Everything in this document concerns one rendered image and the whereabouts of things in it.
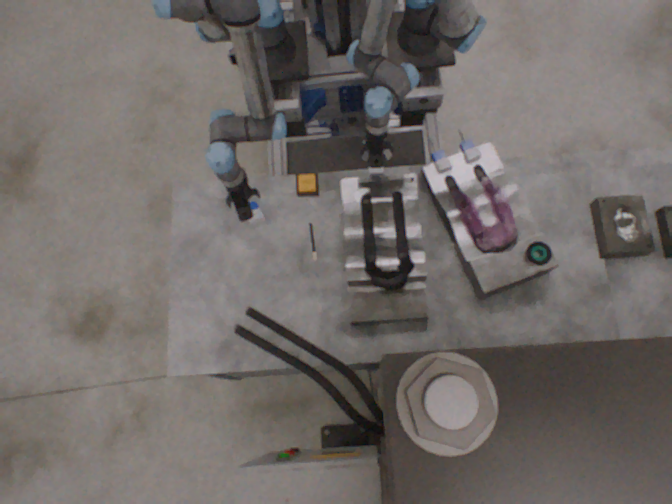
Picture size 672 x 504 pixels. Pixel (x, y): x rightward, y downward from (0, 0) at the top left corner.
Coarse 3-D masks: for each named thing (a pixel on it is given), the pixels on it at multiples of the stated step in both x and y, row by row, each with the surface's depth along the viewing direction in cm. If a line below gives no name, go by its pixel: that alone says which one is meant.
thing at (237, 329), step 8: (232, 328) 186; (240, 328) 186; (240, 336) 186; (248, 336) 184; (256, 336) 184; (256, 344) 183; (264, 344) 182; (272, 352) 181; (280, 352) 180; (288, 360) 178; (296, 360) 178
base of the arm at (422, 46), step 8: (400, 24) 184; (400, 32) 183; (408, 32) 179; (416, 32) 177; (424, 32) 177; (400, 40) 185; (408, 40) 183; (416, 40) 180; (424, 40) 180; (432, 40) 181; (440, 40) 184; (408, 48) 184; (416, 48) 183; (424, 48) 183; (432, 48) 184
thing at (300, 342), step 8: (248, 312) 187; (256, 312) 186; (256, 320) 186; (264, 320) 184; (272, 328) 183; (280, 328) 182; (288, 336) 180; (296, 336) 179; (296, 344) 179; (304, 344) 177; (312, 344) 177; (312, 352) 176; (320, 352) 175; (328, 360) 173
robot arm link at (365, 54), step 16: (368, 0) 146; (384, 0) 144; (368, 16) 149; (384, 16) 148; (368, 32) 153; (384, 32) 153; (352, 48) 162; (368, 48) 157; (352, 64) 165; (368, 64) 161
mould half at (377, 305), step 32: (352, 192) 190; (384, 192) 190; (416, 192) 189; (352, 224) 188; (384, 224) 187; (416, 224) 187; (352, 256) 180; (384, 256) 180; (416, 256) 179; (352, 288) 184; (416, 288) 183; (352, 320) 181; (384, 320) 182; (416, 320) 185
